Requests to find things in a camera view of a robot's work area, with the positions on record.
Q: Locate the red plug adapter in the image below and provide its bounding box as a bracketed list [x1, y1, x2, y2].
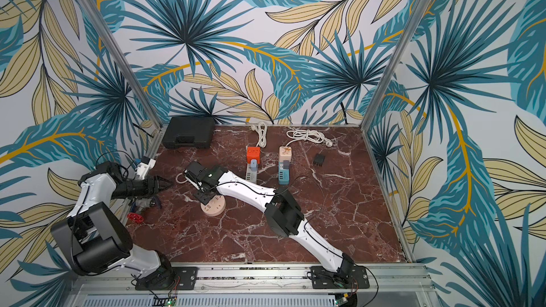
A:
[246, 146, 261, 164]

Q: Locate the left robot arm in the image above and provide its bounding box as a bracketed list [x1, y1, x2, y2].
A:
[51, 157, 178, 291]

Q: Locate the black plug adapter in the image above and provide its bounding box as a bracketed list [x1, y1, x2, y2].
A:
[313, 153, 326, 166]

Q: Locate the white strip coiled cable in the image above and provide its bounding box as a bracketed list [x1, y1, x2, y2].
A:
[249, 121, 268, 149]

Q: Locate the red clamp tool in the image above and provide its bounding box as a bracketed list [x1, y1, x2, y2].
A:
[127, 213, 144, 224]

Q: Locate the black plastic case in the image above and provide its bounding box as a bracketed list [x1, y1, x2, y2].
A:
[162, 116, 216, 149]

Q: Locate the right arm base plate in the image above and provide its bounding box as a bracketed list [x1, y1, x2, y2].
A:
[307, 266, 370, 290]

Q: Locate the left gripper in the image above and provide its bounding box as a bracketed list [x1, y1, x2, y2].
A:
[111, 174, 173, 200]

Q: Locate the round pink power socket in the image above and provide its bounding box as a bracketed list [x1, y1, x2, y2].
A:
[200, 196, 226, 217]

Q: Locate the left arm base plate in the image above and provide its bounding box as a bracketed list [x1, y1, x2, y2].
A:
[135, 267, 198, 291]

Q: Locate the peach plug adapter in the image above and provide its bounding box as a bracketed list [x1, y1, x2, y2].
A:
[279, 146, 292, 163]

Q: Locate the white power strip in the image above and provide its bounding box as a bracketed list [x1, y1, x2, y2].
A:
[245, 165, 257, 183]

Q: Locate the teal strip coiled cable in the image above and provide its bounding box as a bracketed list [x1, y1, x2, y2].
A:
[284, 128, 333, 148]

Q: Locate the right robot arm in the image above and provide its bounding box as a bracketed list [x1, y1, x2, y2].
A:
[183, 161, 355, 284]

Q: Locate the blue plug adapter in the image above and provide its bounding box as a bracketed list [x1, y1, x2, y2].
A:
[247, 159, 258, 174]

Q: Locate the teal power strip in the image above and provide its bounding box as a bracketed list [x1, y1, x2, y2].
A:
[278, 162, 290, 186]

